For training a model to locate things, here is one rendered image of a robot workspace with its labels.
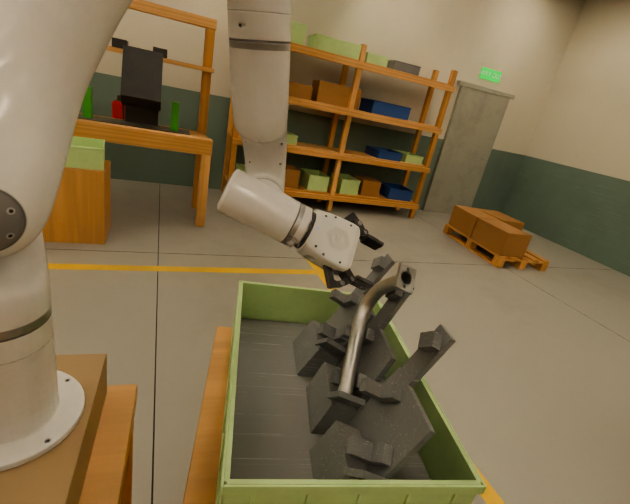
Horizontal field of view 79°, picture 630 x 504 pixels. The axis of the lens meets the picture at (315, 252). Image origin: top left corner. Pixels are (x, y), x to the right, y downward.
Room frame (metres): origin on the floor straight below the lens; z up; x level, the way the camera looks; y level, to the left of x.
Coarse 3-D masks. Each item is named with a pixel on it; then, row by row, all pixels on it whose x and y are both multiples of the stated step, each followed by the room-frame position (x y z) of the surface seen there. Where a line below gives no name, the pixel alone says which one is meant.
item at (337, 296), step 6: (330, 294) 0.91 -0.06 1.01; (336, 294) 0.90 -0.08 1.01; (342, 294) 0.91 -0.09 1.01; (354, 294) 0.90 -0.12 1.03; (336, 300) 0.90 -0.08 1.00; (342, 300) 0.90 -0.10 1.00; (348, 300) 0.89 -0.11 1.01; (354, 300) 0.89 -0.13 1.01; (342, 306) 0.91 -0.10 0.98; (348, 306) 0.90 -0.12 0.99; (324, 324) 0.82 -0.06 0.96; (318, 330) 0.82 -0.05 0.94; (324, 330) 0.81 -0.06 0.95; (330, 330) 0.82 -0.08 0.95; (336, 330) 0.83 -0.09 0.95; (324, 336) 0.81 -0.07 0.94; (330, 336) 0.81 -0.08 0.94; (336, 336) 0.81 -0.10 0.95
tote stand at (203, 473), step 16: (224, 336) 0.93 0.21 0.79; (224, 352) 0.86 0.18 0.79; (224, 368) 0.80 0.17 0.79; (208, 384) 0.73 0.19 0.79; (224, 384) 0.74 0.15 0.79; (208, 400) 0.68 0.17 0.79; (224, 400) 0.69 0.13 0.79; (208, 416) 0.64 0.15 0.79; (208, 432) 0.60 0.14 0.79; (208, 448) 0.56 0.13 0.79; (192, 464) 0.52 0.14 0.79; (208, 464) 0.52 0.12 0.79; (192, 480) 0.49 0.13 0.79; (208, 480) 0.49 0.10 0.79; (192, 496) 0.46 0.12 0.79; (208, 496) 0.46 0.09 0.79
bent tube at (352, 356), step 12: (396, 276) 0.70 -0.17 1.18; (408, 276) 0.72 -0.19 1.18; (372, 288) 0.76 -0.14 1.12; (384, 288) 0.73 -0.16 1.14; (396, 288) 0.71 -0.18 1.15; (408, 288) 0.69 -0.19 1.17; (372, 300) 0.75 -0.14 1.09; (360, 312) 0.75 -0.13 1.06; (360, 324) 0.73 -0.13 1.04; (360, 336) 0.71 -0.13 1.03; (348, 348) 0.69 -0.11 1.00; (360, 348) 0.69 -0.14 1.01; (348, 360) 0.66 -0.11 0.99; (348, 372) 0.64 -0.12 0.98; (348, 384) 0.62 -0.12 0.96
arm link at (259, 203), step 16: (240, 176) 0.64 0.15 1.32; (224, 192) 0.62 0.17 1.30; (240, 192) 0.63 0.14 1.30; (256, 192) 0.64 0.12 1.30; (272, 192) 0.66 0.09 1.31; (224, 208) 0.62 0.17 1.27; (240, 208) 0.62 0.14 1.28; (256, 208) 0.63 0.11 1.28; (272, 208) 0.64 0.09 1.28; (288, 208) 0.65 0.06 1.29; (256, 224) 0.63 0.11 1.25; (272, 224) 0.63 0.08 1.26; (288, 224) 0.64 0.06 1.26
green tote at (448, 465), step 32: (256, 288) 0.97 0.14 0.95; (288, 288) 0.99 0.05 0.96; (288, 320) 0.99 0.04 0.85; (320, 320) 1.01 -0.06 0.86; (416, 384) 0.70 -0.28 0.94; (224, 416) 0.62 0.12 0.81; (224, 448) 0.43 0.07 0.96; (448, 448) 0.54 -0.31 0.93; (224, 480) 0.38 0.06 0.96; (256, 480) 0.39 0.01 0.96; (288, 480) 0.40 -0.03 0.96; (320, 480) 0.41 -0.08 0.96; (352, 480) 0.42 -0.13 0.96; (384, 480) 0.43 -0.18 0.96; (416, 480) 0.44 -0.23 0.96; (448, 480) 0.45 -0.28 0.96; (480, 480) 0.47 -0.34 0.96
